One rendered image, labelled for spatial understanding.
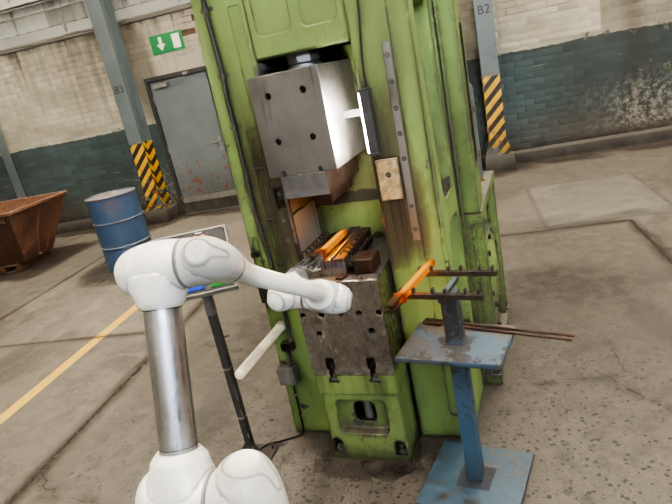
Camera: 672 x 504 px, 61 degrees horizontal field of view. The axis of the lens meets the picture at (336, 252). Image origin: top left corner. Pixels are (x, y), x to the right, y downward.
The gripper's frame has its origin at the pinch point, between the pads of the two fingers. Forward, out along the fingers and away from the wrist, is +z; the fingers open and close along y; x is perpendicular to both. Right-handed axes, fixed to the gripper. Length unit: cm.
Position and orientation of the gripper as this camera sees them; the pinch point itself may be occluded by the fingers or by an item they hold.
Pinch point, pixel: (316, 257)
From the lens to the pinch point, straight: 228.1
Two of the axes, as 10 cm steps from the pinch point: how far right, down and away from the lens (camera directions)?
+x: -2.0, -9.3, -3.1
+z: 3.1, -3.6, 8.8
